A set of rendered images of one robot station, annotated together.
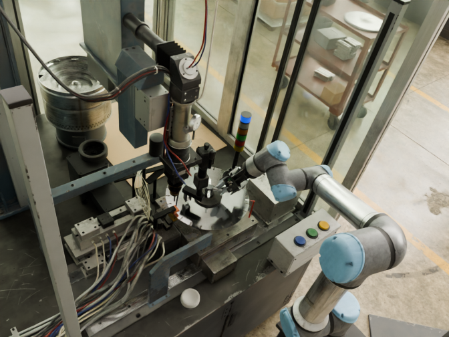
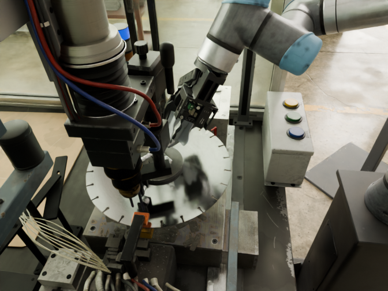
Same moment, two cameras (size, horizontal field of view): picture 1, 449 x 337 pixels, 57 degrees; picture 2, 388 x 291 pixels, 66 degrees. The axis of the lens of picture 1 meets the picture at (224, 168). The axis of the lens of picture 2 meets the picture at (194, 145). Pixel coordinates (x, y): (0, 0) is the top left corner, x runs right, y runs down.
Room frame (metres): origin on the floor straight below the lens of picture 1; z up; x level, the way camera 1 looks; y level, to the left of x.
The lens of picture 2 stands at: (0.65, 0.24, 1.45)
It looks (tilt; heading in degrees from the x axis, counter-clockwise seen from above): 43 degrees down; 326
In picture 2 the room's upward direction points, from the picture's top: 2 degrees counter-clockwise
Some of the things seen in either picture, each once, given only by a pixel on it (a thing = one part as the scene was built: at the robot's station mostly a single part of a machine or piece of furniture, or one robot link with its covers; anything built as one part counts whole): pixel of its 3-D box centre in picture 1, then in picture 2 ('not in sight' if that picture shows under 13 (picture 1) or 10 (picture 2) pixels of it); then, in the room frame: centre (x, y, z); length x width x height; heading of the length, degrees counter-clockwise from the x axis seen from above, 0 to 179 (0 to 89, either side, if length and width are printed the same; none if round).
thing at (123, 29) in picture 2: (245, 117); (120, 32); (1.38, -0.04, 1.14); 0.05 x 0.04 x 0.03; 47
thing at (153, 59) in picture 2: (203, 166); (150, 103); (1.02, 0.07, 1.17); 0.06 x 0.05 x 0.20; 128
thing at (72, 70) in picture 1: (78, 106); not in sight; (1.49, 0.72, 0.93); 0.31 x 0.31 x 0.36
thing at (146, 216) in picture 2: (165, 216); (136, 242); (0.95, 0.18, 0.95); 0.10 x 0.03 x 0.07; 137
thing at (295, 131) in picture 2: (299, 241); (295, 133); (1.01, -0.34, 0.90); 0.04 x 0.04 x 0.02
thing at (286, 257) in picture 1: (304, 241); (283, 137); (1.07, -0.38, 0.82); 0.28 x 0.11 x 0.15; 137
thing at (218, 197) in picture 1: (208, 193); (158, 160); (1.09, 0.04, 0.96); 0.11 x 0.11 x 0.03
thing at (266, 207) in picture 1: (272, 194); (201, 119); (1.29, -0.23, 0.82); 0.18 x 0.18 x 0.15; 47
